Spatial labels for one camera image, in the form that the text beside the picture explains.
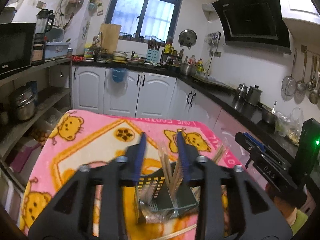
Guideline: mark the chopsticks long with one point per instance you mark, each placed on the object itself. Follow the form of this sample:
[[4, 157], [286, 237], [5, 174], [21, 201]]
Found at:
[[177, 178]]

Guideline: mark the hanging wire skimmer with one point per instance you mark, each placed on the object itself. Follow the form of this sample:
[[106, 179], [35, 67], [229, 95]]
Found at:
[[288, 84]]

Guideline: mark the dark green utensil caddy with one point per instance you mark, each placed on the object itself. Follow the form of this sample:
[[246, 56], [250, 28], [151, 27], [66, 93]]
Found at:
[[162, 203]]

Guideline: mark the pink cartoon blanket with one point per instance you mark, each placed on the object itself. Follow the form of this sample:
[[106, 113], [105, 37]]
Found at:
[[87, 138]]

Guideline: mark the blue knife block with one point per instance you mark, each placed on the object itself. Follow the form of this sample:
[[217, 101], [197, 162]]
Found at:
[[153, 55]]

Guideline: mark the steel bowl with spoon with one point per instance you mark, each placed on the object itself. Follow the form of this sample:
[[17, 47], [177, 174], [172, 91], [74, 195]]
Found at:
[[268, 114]]

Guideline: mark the wooden cutting board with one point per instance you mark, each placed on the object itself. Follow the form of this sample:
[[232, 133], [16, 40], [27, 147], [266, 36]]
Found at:
[[110, 37]]

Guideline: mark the hanging steel pot lid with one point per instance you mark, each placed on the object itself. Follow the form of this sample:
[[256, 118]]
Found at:
[[187, 38]]

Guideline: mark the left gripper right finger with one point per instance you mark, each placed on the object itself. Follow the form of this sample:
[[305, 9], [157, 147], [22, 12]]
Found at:
[[232, 205]]

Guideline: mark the yellow green sleeve forearm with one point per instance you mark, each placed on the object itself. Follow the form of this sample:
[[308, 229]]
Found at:
[[296, 220]]

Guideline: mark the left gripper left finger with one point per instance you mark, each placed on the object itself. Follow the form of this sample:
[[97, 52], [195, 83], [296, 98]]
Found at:
[[69, 215]]

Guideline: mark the black microwave oven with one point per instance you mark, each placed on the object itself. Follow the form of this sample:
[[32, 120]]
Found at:
[[16, 46]]

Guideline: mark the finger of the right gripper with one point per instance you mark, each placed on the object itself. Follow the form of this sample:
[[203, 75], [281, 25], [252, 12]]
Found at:
[[255, 141]]

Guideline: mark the black range hood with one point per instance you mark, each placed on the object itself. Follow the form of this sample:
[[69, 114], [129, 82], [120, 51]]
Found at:
[[254, 24]]

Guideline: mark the person right hand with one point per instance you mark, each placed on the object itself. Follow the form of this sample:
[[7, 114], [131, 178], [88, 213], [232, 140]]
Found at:
[[287, 210]]

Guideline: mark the small steel teapot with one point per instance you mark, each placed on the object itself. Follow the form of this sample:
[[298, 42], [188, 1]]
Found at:
[[241, 91]]

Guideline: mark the hanging steel ladle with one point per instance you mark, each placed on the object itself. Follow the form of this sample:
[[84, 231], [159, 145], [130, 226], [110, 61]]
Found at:
[[301, 85]]

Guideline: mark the stacked steel pots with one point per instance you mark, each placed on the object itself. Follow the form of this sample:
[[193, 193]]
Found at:
[[22, 102]]

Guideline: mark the blue bag on cabinet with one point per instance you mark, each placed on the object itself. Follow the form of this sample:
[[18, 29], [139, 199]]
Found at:
[[119, 75]]

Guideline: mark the dark framed window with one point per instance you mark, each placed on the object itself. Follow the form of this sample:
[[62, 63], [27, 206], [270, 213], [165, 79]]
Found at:
[[145, 17]]

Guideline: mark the light blue storage box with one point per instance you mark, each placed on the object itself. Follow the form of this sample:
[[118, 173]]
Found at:
[[55, 50]]

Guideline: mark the blender with black lid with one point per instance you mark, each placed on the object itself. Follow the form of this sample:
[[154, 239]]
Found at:
[[44, 23]]

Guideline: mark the plastic bag of vegetables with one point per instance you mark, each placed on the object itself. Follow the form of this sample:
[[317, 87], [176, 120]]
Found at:
[[290, 126]]

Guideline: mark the steel kettle pot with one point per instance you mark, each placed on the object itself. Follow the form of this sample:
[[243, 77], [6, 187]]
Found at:
[[253, 95]]

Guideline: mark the white upper cabinet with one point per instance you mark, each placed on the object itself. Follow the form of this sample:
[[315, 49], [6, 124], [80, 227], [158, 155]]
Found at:
[[301, 11]]

